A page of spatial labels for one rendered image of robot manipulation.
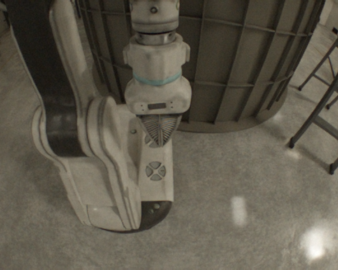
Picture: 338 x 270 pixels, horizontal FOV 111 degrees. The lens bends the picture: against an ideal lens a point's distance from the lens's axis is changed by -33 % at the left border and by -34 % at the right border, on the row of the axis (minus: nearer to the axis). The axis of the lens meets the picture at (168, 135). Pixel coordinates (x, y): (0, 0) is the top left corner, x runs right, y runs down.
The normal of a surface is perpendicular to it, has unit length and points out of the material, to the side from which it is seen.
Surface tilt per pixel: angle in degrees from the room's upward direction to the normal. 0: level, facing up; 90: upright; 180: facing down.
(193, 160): 0
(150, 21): 88
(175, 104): 88
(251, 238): 0
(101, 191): 55
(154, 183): 38
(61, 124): 34
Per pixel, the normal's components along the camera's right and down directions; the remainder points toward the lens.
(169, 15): 0.57, 0.67
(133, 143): 0.00, -0.56
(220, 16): -0.07, 0.83
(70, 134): 0.04, 0.19
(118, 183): 0.04, 0.44
